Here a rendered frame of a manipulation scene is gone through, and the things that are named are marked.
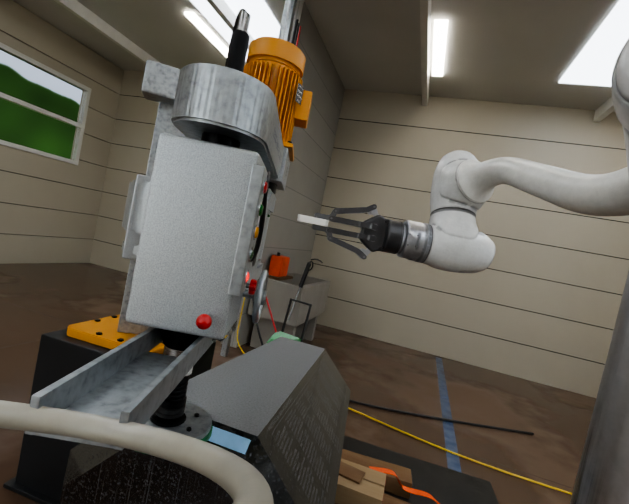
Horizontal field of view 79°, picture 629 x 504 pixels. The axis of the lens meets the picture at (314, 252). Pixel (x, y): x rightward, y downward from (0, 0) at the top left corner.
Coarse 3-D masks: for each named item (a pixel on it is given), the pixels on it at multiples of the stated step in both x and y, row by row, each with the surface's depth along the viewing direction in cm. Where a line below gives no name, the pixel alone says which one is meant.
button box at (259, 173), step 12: (252, 168) 81; (264, 168) 81; (252, 180) 81; (252, 192) 81; (252, 204) 81; (252, 216) 81; (240, 228) 82; (252, 228) 82; (240, 240) 82; (252, 240) 85; (240, 252) 82; (240, 264) 82; (240, 276) 82; (240, 288) 82
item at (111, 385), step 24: (144, 336) 80; (96, 360) 62; (120, 360) 70; (144, 360) 77; (168, 360) 80; (192, 360) 79; (72, 384) 54; (96, 384) 62; (120, 384) 65; (144, 384) 66; (168, 384) 64; (72, 408) 54; (96, 408) 55; (120, 408) 57; (144, 408) 53; (24, 432) 47
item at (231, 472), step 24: (0, 408) 46; (24, 408) 47; (48, 408) 48; (48, 432) 47; (72, 432) 47; (96, 432) 47; (120, 432) 47; (144, 432) 46; (168, 432) 46; (168, 456) 44; (192, 456) 42; (216, 456) 39; (216, 480) 37; (240, 480) 31; (264, 480) 31
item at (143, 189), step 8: (144, 184) 181; (128, 192) 188; (144, 192) 181; (128, 200) 186; (136, 200) 182; (144, 200) 181; (128, 208) 185; (136, 208) 182; (144, 208) 181; (128, 216) 184; (136, 216) 182; (136, 224) 182; (136, 232) 183
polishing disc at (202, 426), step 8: (192, 408) 101; (200, 408) 102; (152, 416) 92; (184, 416) 95; (192, 416) 97; (200, 416) 98; (208, 416) 99; (152, 424) 90; (160, 424) 90; (168, 424) 90; (176, 424) 91; (184, 424) 93; (192, 424) 93; (200, 424) 94; (208, 424) 95; (176, 432) 89; (184, 432) 89; (192, 432) 90; (200, 432) 91; (208, 432) 93
